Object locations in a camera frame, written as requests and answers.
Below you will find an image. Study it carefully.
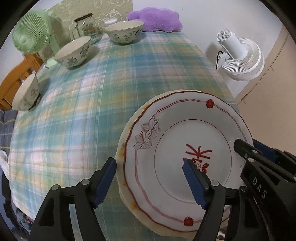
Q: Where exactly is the green patterned mat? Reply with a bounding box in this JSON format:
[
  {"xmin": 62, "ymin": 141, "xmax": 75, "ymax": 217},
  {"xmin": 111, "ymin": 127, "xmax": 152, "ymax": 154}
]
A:
[{"xmin": 46, "ymin": 0, "xmax": 133, "ymax": 40}]

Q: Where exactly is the wooden chair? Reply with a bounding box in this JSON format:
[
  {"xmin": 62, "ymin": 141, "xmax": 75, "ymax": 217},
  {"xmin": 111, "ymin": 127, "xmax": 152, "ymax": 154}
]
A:
[{"xmin": 0, "ymin": 53, "xmax": 44, "ymax": 110}]

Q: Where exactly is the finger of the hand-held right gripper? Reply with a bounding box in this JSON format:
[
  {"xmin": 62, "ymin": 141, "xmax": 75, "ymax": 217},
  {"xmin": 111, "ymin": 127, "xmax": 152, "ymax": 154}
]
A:
[
  {"xmin": 253, "ymin": 139, "xmax": 296, "ymax": 173},
  {"xmin": 234, "ymin": 138, "xmax": 296, "ymax": 183}
]

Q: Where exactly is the white fan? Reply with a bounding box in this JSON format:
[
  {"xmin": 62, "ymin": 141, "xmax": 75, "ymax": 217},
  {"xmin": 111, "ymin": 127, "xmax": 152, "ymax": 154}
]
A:
[{"xmin": 216, "ymin": 29, "xmax": 265, "ymax": 81}]

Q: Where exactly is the glass jar with dark lid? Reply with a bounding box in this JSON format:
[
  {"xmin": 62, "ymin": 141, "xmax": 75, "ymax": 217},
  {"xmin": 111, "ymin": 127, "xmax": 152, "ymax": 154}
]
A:
[{"xmin": 73, "ymin": 13, "xmax": 100, "ymax": 45}]

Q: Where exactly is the white plate with red pattern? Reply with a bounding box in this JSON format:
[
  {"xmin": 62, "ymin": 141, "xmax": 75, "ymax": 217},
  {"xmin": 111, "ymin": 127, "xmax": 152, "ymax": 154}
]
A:
[{"xmin": 124, "ymin": 91, "xmax": 255, "ymax": 233}]

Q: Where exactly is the green desk fan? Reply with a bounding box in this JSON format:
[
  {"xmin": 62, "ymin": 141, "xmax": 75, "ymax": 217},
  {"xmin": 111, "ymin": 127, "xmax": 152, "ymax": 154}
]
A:
[{"xmin": 12, "ymin": 9, "xmax": 64, "ymax": 69}]

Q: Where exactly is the black fan cable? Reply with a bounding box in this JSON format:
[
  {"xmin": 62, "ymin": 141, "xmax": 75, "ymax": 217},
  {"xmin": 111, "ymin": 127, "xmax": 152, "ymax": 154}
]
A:
[{"xmin": 216, "ymin": 50, "xmax": 228, "ymax": 70}]

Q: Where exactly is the blue plaid blanket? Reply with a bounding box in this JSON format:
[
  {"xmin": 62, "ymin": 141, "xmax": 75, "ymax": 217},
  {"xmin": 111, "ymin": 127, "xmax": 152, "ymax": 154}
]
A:
[{"xmin": 0, "ymin": 109, "xmax": 19, "ymax": 153}]

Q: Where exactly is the plaid tablecloth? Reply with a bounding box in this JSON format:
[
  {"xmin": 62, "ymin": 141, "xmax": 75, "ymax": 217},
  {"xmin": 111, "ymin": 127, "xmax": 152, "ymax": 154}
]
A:
[{"xmin": 8, "ymin": 30, "xmax": 238, "ymax": 232}]

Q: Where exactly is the white cloth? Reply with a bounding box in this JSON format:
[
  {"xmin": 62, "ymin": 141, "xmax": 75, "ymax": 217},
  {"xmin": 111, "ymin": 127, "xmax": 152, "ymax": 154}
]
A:
[{"xmin": 0, "ymin": 149, "xmax": 10, "ymax": 172}]

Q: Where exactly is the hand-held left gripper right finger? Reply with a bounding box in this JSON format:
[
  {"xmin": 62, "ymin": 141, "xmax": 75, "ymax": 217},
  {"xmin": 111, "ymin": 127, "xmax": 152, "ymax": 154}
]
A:
[{"xmin": 182, "ymin": 159, "xmax": 262, "ymax": 241}]

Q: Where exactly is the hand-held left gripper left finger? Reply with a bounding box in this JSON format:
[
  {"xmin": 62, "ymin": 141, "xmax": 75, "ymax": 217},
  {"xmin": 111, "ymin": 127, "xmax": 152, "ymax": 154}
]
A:
[{"xmin": 28, "ymin": 157, "xmax": 117, "ymax": 241}]

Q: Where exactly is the grey floral ceramic bowl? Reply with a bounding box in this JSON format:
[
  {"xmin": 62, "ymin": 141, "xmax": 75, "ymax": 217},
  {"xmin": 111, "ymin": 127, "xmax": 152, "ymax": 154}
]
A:
[
  {"xmin": 105, "ymin": 20, "xmax": 145, "ymax": 44},
  {"xmin": 54, "ymin": 35, "xmax": 92, "ymax": 69},
  {"xmin": 11, "ymin": 73, "xmax": 41, "ymax": 111}
]

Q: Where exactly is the purple plush pillow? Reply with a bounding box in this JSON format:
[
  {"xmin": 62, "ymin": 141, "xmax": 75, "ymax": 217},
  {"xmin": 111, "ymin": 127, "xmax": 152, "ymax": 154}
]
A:
[{"xmin": 126, "ymin": 7, "xmax": 183, "ymax": 33}]

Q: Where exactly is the beige door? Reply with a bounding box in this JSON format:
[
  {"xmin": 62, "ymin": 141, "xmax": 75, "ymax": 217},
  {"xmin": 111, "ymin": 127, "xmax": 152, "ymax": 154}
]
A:
[{"xmin": 233, "ymin": 23, "xmax": 296, "ymax": 158}]

